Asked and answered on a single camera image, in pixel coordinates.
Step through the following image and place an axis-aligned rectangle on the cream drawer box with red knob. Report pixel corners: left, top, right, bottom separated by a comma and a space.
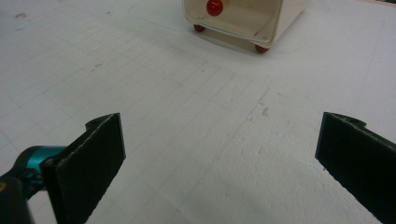
181, 0, 312, 54

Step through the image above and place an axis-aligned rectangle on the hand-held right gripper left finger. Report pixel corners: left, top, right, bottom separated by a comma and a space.
40, 112, 127, 224

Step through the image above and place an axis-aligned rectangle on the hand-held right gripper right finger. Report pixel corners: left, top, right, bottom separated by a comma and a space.
315, 111, 396, 224

